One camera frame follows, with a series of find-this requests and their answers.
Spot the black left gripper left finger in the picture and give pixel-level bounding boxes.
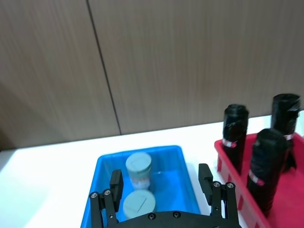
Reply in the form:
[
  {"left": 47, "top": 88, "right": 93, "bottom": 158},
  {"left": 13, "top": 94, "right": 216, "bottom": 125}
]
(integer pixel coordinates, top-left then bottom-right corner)
[{"left": 89, "top": 170, "right": 124, "bottom": 228}]

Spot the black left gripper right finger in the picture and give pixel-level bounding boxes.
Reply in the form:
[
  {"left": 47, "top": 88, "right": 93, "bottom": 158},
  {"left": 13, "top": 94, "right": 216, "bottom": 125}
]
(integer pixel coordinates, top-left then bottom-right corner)
[{"left": 198, "top": 163, "right": 239, "bottom": 225}]

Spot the grey-lidded round bottle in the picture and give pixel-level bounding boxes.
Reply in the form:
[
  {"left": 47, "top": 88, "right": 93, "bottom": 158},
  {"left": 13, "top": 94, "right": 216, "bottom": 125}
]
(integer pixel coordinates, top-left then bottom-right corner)
[
  {"left": 122, "top": 190, "right": 157, "bottom": 220},
  {"left": 125, "top": 152, "right": 152, "bottom": 190}
]

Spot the blue plastic bin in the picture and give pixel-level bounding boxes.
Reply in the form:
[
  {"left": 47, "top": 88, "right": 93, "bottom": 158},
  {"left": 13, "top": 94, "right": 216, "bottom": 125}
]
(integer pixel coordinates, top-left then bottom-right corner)
[{"left": 80, "top": 145, "right": 202, "bottom": 228}]

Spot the black bag roll, red label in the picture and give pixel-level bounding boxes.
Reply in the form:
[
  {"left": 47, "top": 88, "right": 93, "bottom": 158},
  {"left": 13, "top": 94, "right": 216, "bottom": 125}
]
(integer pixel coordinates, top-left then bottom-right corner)
[
  {"left": 222, "top": 104, "right": 249, "bottom": 175},
  {"left": 271, "top": 94, "right": 302, "bottom": 171},
  {"left": 246, "top": 128, "right": 297, "bottom": 218}
]

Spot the red plastic bin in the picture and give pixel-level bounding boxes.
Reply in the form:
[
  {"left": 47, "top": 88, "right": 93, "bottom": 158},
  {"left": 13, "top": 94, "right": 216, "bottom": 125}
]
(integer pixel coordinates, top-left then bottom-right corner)
[{"left": 214, "top": 132, "right": 304, "bottom": 228}]

